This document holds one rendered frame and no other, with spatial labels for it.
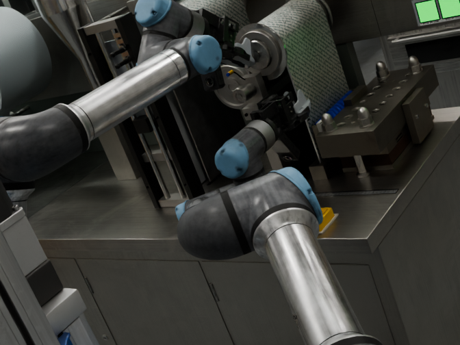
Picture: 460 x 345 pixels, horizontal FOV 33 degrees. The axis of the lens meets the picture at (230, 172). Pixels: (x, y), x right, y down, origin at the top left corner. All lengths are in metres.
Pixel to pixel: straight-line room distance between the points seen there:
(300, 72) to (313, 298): 0.90
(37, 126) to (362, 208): 0.77
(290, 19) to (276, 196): 0.76
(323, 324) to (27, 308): 0.42
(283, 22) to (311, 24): 0.10
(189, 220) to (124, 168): 1.18
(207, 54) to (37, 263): 0.64
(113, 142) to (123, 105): 1.06
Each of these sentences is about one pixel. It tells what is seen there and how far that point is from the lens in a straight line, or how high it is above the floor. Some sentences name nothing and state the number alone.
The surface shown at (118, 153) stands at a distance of 2.48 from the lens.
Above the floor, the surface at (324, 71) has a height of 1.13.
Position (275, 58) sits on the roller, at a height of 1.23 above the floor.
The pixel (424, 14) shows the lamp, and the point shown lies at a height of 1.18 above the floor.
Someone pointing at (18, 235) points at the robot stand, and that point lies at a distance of 1.02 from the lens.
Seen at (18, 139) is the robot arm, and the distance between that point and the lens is 1.34.
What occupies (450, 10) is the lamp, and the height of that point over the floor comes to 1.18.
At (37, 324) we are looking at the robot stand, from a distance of 0.94.
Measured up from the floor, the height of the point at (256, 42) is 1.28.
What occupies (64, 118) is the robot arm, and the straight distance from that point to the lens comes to 1.35.
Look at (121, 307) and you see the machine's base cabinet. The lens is 2.33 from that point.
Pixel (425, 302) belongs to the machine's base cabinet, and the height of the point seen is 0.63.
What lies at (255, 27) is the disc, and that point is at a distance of 1.89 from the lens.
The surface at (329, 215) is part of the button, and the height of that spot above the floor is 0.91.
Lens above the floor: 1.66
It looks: 20 degrees down
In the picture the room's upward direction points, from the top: 21 degrees counter-clockwise
